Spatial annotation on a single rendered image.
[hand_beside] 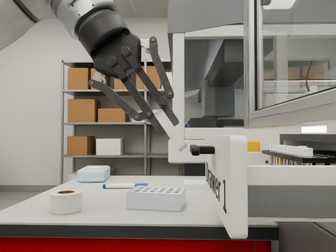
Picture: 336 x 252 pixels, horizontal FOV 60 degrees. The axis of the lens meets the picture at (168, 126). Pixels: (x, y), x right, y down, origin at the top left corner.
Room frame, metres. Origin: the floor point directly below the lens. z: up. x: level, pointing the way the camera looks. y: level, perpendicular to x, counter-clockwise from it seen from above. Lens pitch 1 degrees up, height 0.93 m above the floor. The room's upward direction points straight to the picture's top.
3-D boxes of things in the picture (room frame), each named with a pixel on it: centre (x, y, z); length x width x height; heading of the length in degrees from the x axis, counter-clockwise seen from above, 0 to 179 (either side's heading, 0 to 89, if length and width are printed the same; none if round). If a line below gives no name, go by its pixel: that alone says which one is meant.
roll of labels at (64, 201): (0.65, 0.23, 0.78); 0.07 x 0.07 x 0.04
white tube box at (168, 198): (0.69, 0.03, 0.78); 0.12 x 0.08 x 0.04; 78
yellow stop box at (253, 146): (0.78, -0.21, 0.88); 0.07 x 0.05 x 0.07; 178
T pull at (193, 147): (0.45, -0.05, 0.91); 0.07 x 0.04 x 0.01; 178
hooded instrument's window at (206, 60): (2.15, -0.62, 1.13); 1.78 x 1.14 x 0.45; 178
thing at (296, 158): (0.45, -0.18, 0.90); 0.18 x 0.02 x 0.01; 178
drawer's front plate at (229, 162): (0.45, -0.08, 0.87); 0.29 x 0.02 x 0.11; 178
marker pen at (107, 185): (0.91, 0.13, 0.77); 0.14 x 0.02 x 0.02; 93
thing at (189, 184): (0.93, -0.11, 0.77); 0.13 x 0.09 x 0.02; 88
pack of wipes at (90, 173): (1.08, 0.27, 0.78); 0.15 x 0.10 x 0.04; 3
